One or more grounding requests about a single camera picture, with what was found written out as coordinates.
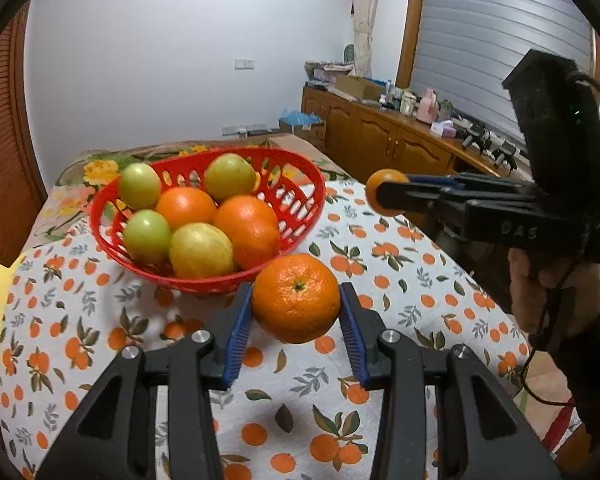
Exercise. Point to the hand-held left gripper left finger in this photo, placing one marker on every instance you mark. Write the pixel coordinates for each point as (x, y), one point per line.
(237, 332)

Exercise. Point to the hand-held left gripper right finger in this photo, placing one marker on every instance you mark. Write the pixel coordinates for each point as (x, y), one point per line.
(352, 332)

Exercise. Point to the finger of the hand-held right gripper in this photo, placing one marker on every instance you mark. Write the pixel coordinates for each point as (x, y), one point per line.
(415, 196)
(442, 179)

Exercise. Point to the small orange mandarin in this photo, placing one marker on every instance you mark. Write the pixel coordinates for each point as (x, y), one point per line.
(390, 175)
(296, 305)

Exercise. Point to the red plastic basket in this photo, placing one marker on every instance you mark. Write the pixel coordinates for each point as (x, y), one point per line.
(205, 285)

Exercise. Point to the large yellow-green pear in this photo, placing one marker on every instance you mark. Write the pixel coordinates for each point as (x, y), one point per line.
(200, 252)

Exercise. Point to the large orange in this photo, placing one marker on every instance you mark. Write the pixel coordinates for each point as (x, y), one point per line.
(185, 207)

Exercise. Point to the large green apple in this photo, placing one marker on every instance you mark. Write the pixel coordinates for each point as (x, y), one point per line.
(230, 177)

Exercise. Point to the person's right forearm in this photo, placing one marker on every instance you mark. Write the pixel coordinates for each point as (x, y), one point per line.
(592, 365)

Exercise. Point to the person's right hand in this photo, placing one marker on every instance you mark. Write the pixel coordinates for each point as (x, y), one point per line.
(530, 285)

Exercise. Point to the purple box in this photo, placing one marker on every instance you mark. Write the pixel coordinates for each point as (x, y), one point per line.
(442, 130)

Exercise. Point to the black device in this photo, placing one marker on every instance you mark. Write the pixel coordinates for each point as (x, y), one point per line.
(475, 134)
(505, 152)

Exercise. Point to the pink bottle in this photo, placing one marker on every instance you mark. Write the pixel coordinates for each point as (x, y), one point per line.
(427, 107)

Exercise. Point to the orange-print tablecloth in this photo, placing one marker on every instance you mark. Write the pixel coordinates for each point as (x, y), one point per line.
(405, 270)

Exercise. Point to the wooden sideboard cabinet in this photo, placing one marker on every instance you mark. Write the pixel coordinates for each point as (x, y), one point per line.
(365, 130)

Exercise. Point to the open cardboard box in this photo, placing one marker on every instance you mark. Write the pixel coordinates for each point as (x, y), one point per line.
(360, 87)

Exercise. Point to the cardboard box with blue contents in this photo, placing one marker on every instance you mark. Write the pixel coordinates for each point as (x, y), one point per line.
(302, 127)

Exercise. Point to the grey window blind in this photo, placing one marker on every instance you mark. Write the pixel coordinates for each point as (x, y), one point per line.
(480, 35)

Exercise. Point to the stack of papers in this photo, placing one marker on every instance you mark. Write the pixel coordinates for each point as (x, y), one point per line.
(327, 71)

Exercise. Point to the beige curtain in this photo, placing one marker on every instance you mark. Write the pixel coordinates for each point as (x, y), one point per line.
(365, 15)

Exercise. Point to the wooden louvred door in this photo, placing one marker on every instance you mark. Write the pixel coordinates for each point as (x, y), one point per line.
(0, 135)

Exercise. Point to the wooden window frame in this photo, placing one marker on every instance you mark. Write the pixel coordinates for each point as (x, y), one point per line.
(411, 20)

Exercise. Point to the wall socket strip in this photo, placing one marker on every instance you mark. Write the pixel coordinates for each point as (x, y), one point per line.
(245, 128)

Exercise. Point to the white wall switch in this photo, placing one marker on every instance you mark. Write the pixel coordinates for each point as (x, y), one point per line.
(244, 63)

